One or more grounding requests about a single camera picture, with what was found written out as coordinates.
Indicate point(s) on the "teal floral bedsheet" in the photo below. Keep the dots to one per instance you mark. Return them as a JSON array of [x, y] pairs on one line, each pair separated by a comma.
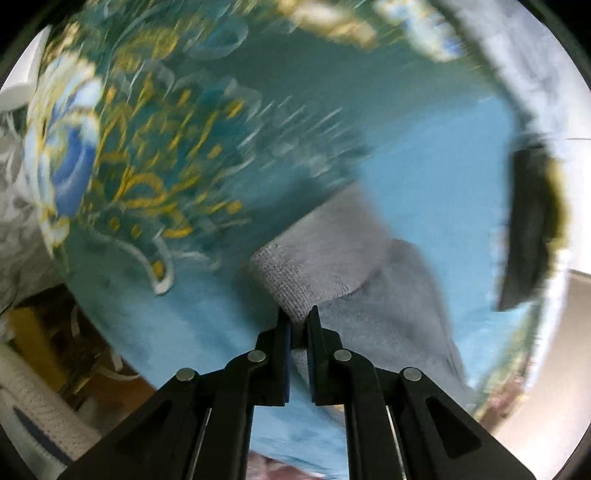
[[258, 138]]

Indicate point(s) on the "olive green garment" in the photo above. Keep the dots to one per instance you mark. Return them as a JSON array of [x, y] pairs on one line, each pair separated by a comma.
[[561, 207]]

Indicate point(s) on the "grey patterned nightstand cloth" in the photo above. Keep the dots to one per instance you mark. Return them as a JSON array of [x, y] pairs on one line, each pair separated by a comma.
[[18, 221]]

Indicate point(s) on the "dark grey garment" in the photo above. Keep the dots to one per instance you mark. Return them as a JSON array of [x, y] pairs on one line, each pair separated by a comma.
[[526, 221]]

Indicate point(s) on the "white bottle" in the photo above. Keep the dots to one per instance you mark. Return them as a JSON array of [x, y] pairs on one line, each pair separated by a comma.
[[21, 83]]

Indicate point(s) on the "white patterned slipper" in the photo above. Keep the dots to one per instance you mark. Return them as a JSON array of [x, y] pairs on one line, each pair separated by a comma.
[[41, 410]]

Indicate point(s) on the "light blue floral duvet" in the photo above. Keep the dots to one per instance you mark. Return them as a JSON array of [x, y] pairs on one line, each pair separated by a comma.
[[517, 60]]

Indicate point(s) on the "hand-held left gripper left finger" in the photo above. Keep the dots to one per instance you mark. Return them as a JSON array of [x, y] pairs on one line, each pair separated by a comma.
[[277, 369]]

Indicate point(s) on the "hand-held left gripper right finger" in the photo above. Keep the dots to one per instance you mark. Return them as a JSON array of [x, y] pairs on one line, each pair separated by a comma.
[[318, 369]]

